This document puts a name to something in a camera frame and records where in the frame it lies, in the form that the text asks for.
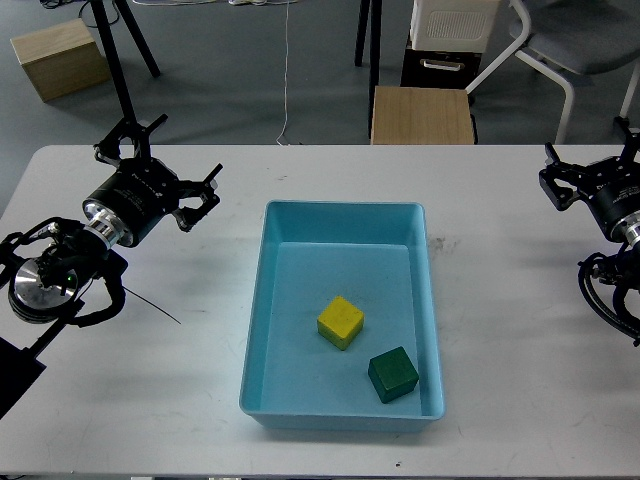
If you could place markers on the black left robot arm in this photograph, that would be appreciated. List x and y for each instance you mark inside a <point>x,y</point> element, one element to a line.
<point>65,272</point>

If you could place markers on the black stand legs centre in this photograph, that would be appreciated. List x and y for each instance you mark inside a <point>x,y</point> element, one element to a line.
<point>369,24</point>

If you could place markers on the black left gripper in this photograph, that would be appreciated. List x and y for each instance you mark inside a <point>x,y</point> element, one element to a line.
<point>132,200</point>

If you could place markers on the green wooden block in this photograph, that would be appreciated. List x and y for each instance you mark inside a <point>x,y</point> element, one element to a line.
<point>392,374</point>

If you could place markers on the black tripod legs left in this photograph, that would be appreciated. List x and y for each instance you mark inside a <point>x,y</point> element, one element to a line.
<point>109,46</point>

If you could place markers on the black drawer cabinet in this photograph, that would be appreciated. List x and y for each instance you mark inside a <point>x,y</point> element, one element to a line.
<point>439,69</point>

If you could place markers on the white air purifier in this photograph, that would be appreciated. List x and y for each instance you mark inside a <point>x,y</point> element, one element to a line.
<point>452,26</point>

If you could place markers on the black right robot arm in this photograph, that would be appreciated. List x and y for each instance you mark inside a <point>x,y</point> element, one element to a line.
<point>605,281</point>

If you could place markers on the wooden box far left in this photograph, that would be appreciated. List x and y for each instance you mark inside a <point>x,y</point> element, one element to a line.
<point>61,60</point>

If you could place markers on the grey white office chair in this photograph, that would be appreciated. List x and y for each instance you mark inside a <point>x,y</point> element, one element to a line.
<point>584,38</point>

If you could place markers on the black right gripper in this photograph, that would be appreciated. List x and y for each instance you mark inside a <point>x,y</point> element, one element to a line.
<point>610,187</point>

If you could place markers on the light blue plastic box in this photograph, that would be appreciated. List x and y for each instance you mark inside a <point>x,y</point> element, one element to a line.
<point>375,255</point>

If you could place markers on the yellow wooden block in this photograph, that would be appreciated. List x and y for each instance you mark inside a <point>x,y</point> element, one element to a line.
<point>340,322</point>

